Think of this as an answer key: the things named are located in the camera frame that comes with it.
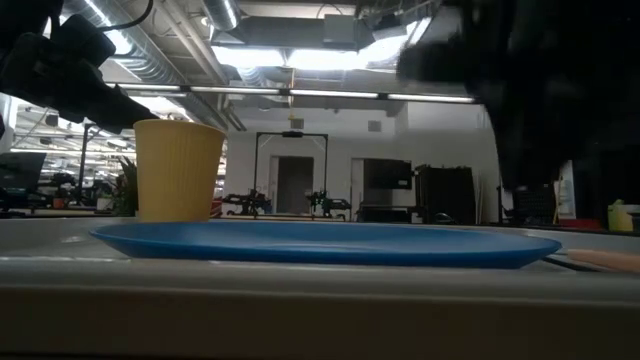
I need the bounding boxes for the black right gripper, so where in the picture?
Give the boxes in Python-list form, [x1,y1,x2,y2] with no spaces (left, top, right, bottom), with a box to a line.
[397,29,569,194]

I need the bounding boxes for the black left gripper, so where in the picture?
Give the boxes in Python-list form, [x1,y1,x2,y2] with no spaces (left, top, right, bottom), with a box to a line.
[0,13,159,135]

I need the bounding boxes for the yellow ribbed cup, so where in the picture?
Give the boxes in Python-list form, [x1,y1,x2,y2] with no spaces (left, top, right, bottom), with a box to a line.
[132,118,227,224]

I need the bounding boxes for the blue round plate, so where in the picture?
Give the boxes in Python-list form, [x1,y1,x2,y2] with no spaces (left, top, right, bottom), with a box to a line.
[89,219,564,270]

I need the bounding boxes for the grey plastic tray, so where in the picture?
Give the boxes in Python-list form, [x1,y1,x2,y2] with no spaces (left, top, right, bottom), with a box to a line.
[0,215,640,360]

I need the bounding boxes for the long ceiling strip light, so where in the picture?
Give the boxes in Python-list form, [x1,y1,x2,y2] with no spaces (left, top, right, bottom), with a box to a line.
[188,85,282,97]
[105,82,182,93]
[386,92,476,105]
[288,88,380,100]

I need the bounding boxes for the black cart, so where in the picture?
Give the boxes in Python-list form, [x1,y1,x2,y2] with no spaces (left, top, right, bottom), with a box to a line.
[499,184,560,226]

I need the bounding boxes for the whiteboard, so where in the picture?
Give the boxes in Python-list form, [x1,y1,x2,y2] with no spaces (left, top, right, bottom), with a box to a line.
[558,159,577,220]

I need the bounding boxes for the green leafy vegetable toy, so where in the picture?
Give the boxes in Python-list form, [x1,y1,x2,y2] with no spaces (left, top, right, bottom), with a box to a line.
[117,155,140,217]

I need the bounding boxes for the red flat object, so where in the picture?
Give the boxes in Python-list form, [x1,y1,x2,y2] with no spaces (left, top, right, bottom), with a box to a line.
[557,217,602,230]

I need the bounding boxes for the black cabinet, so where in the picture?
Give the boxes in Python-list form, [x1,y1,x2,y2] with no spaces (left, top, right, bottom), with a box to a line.
[413,164,477,225]

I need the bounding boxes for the dark computer monitor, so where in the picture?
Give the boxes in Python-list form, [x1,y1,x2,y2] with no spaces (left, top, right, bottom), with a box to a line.
[0,152,47,196]

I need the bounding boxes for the yellow plastic bottle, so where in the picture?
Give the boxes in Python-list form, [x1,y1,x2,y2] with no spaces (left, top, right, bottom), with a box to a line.
[606,198,640,234]

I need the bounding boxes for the grey door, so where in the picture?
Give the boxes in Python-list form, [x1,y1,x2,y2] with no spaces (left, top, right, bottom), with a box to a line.
[276,155,315,215]

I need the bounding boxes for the silver ventilation duct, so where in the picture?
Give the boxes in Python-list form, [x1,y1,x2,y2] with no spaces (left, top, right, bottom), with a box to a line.
[64,0,231,132]

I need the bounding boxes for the black looped cable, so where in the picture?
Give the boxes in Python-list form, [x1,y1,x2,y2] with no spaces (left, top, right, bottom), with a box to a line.
[97,0,155,32]

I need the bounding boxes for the dark wall screen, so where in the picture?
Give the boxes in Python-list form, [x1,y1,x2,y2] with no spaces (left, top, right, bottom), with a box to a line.
[363,158,413,191]

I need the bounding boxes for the black gantry frame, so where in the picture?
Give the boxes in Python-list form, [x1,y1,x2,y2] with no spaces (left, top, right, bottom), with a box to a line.
[253,131,330,217]

